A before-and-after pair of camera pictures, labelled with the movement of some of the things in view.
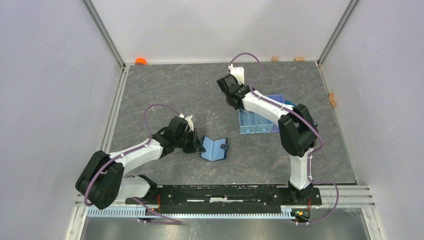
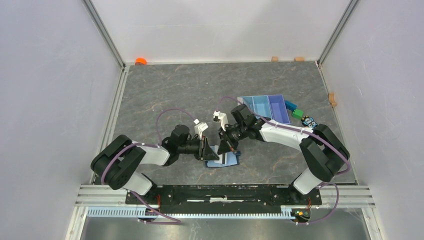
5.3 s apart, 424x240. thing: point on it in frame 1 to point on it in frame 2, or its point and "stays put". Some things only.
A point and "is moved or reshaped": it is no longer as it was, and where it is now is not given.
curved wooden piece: [331, 99] stays put
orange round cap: [140, 61] stays put
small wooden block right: [299, 59] stays put
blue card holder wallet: [215, 150] is moved or reshaped
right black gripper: [240, 86] to [224, 146]
